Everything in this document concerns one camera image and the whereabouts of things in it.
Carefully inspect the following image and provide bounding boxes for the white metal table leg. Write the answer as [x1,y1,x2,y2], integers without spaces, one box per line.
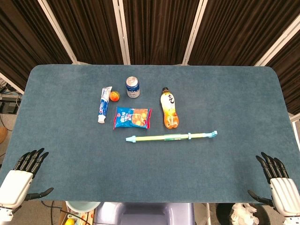
[204,202,211,225]

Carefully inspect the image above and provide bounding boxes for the light blue basin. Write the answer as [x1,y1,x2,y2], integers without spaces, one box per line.
[65,201,101,213]

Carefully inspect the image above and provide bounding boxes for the dark curtain partition panel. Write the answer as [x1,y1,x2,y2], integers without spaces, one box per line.
[112,0,208,66]
[255,16,300,115]
[38,0,131,65]
[0,0,78,94]
[182,0,300,67]

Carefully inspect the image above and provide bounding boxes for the orange drink bottle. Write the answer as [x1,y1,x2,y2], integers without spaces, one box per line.
[160,87,180,129]

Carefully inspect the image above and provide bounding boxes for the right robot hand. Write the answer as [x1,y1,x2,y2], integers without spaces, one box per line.
[247,151,296,218]

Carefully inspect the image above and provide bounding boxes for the grey robot torso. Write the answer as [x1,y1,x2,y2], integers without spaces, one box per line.
[93,202,195,225]

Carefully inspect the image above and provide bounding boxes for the black trash bin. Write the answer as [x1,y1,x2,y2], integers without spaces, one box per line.
[215,202,270,225]

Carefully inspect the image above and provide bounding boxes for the blue drink can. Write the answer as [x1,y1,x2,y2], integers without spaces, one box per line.
[126,76,141,98]

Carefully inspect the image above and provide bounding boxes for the blue snack bag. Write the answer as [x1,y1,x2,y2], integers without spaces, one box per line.
[113,106,153,130]

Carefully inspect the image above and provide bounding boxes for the dark electronic equipment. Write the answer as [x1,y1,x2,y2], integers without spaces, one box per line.
[0,92,23,114]

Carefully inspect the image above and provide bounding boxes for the blue felt table cover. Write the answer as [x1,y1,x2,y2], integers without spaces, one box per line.
[0,65,300,203]

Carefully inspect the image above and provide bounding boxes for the crumpled white paper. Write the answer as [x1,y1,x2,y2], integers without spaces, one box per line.
[231,203,260,225]

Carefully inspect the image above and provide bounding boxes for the round wooden object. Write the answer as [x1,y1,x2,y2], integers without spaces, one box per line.
[0,126,8,144]

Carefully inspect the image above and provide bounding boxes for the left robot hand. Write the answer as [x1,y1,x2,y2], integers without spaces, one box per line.
[0,148,54,210]

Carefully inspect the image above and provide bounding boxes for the blue white toothpaste tube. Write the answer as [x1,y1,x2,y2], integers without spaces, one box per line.
[97,86,113,124]

